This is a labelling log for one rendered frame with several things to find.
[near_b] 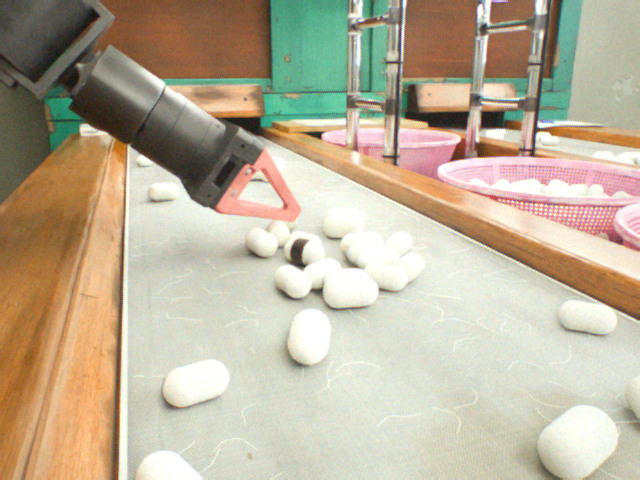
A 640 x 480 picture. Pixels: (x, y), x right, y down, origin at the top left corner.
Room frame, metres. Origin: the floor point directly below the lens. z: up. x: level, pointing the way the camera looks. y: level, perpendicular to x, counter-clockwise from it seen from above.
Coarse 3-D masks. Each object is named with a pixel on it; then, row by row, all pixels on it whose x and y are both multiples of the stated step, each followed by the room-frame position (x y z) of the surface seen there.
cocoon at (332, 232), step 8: (328, 216) 0.48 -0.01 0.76; (336, 216) 0.47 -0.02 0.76; (344, 216) 0.47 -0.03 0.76; (352, 216) 0.47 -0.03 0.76; (328, 224) 0.47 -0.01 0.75; (336, 224) 0.46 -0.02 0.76; (344, 224) 0.46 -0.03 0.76; (352, 224) 0.46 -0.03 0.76; (360, 224) 0.47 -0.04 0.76; (328, 232) 0.47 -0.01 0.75; (336, 232) 0.46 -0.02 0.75; (344, 232) 0.46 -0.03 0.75; (352, 232) 0.46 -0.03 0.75; (360, 232) 0.47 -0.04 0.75
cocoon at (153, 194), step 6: (150, 186) 0.62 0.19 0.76; (156, 186) 0.62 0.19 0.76; (162, 186) 0.62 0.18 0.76; (168, 186) 0.62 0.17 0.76; (174, 186) 0.62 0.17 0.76; (150, 192) 0.62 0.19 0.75; (156, 192) 0.61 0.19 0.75; (162, 192) 0.62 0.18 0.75; (168, 192) 0.62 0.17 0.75; (174, 192) 0.62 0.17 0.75; (156, 198) 0.62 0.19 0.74; (162, 198) 0.62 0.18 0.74; (168, 198) 0.62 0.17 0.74; (174, 198) 0.62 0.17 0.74
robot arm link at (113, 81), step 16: (112, 48) 0.41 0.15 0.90; (80, 64) 0.40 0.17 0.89; (96, 64) 0.39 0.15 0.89; (112, 64) 0.40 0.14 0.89; (128, 64) 0.41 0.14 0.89; (80, 80) 0.39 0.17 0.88; (96, 80) 0.39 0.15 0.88; (112, 80) 0.39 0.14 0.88; (128, 80) 0.40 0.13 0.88; (144, 80) 0.41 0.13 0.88; (160, 80) 0.43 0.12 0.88; (80, 96) 0.39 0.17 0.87; (96, 96) 0.39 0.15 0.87; (112, 96) 0.39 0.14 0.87; (128, 96) 0.40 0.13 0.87; (144, 96) 0.40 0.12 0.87; (80, 112) 0.40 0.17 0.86; (96, 112) 0.39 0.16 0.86; (112, 112) 0.39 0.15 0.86; (128, 112) 0.40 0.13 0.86; (144, 112) 0.40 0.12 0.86; (112, 128) 0.40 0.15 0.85; (128, 128) 0.40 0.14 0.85; (128, 144) 0.41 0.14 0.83
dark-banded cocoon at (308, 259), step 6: (294, 240) 0.40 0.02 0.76; (288, 246) 0.40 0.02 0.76; (306, 246) 0.39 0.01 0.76; (312, 246) 0.39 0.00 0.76; (318, 246) 0.39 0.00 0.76; (288, 252) 0.40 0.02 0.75; (306, 252) 0.39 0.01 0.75; (312, 252) 0.39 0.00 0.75; (318, 252) 0.39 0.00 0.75; (324, 252) 0.40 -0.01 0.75; (288, 258) 0.40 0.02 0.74; (306, 258) 0.39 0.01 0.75; (312, 258) 0.39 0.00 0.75; (318, 258) 0.39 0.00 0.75; (306, 264) 0.39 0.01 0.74
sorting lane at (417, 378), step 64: (128, 192) 0.67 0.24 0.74; (256, 192) 0.67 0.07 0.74; (320, 192) 0.67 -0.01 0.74; (128, 256) 0.42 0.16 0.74; (192, 256) 0.42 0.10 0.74; (256, 256) 0.42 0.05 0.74; (448, 256) 0.42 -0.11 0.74; (128, 320) 0.30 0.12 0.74; (192, 320) 0.30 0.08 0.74; (256, 320) 0.30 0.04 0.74; (384, 320) 0.30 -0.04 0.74; (448, 320) 0.30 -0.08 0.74; (512, 320) 0.30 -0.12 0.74; (128, 384) 0.23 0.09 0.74; (256, 384) 0.23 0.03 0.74; (320, 384) 0.23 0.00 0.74; (384, 384) 0.23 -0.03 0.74; (448, 384) 0.23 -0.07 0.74; (512, 384) 0.23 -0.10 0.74; (576, 384) 0.23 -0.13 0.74; (128, 448) 0.18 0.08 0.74; (192, 448) 0.18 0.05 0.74; (256, 448) 0.18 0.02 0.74; (320, 448) 0.18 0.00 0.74; (384, 448) 0.18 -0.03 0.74; (448, 448) 0.18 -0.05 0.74; (512, 448) 0.18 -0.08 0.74
